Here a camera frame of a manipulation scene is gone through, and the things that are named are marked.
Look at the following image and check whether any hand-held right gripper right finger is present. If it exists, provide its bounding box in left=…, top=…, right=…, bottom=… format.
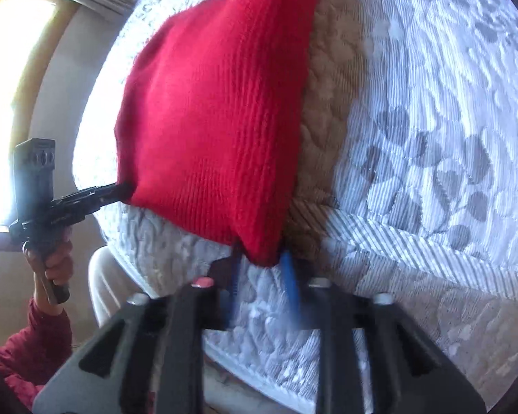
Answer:
left=280, top=250, right=488, bottom=414

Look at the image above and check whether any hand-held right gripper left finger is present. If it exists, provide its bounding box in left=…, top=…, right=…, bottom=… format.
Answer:
left=32, top=246, right=244, bottom=414

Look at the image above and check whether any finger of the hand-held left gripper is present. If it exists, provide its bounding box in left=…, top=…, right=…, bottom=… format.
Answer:
left=54, top=190, right=132, bottom=226
left=75, top=182, right=134, bottom=196

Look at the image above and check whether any red knit sweater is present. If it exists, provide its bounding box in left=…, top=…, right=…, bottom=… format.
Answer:
left=114, top=0, right=321, bottom=268

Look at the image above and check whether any person's left forearm red sleeve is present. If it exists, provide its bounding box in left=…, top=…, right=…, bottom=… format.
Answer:
left=0, top=267, right=73, bottom=403

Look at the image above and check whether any person's left hand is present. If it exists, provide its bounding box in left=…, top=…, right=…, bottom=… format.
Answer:
left=23, top=234, right=75, bottom=295

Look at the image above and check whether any person's white trouser leg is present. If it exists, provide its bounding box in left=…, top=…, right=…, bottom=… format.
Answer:
left=88, top=246, right=157, bottom=329

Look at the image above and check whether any white grey patterned bedspread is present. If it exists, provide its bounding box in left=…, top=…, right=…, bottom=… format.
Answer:
left=71, top=0, right=518, bottom=414

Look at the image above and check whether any window with wooden frame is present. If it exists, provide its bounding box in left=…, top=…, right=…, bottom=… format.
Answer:
left=0, top=0, right=80, bottom=253

